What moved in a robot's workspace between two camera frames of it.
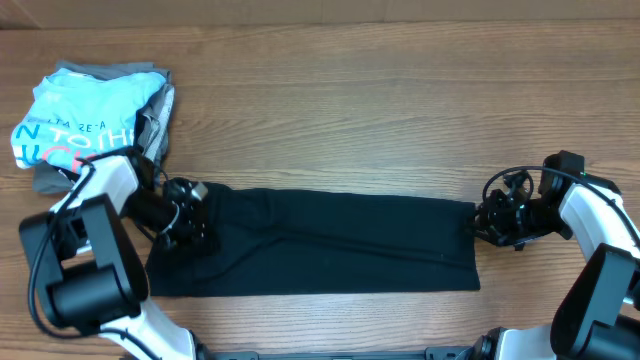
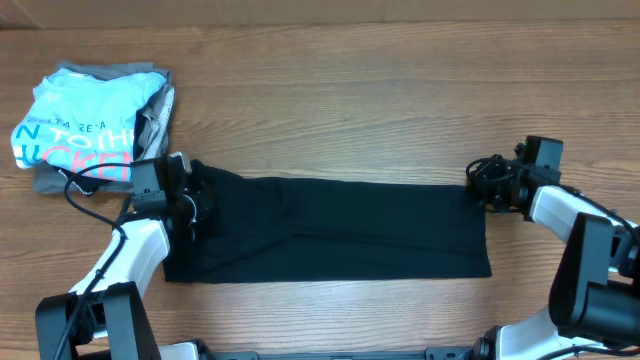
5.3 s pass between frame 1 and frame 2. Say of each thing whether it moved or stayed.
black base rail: stayed
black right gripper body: moved
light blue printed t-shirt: stayed
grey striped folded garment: stayed
